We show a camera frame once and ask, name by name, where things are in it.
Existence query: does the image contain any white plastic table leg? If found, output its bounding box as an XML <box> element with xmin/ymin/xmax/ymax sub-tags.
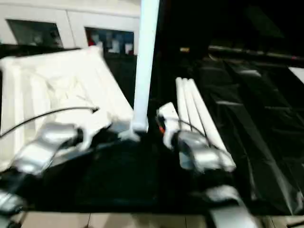
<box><xmin>131</xmin><ymin>0</ymin><xmax>160</xmax><ymax>134</ymax></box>
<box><xmin>175</xmin><ymin>77</ymin><xmax>205</xmax><ymax>137</ymax></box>
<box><xmin>187</xmin><ymin>78</ymin><xmax>236</xmax><ymax>171</ymax></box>
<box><xmin>181</xmin><ymin>77</ymin><xmax>223</xmax><ymax>152</ymax></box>

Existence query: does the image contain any white plastic table top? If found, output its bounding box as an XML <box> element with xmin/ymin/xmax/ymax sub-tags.
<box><xmin>0</xmin><ymin>45</ymin><xmax>141</xmax><ymax>171</ymax></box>

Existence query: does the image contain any black table mat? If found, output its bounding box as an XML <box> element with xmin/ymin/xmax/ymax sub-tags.
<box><xmin>0</xmin><ymin>44</ymin><xmax>304</xmax><ymax>216</ymax></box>

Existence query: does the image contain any black case with yellow label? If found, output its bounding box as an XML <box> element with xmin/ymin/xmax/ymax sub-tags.
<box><xmin>158</xmin><ymin>0</ymin><xmax>211</xmax><ymax>60</ymax></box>

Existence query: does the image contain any grey metal bar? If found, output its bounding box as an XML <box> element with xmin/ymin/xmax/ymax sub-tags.
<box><xmin>208</xmin><ymin>46</ymin><xmax>304</xmax><ymax>62</ymax></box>

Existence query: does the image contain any white sideboard cabinet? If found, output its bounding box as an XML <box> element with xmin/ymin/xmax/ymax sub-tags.
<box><xmin>0</xmin><ymin>0</ymin><xmax>141</xmax><ymax>56</ymax></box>

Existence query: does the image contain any white flat board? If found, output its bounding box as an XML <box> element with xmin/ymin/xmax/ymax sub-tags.
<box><xmin>288</xmin><ymin>66</ymin><xmax>304</xmax><ymax>84</ymax></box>

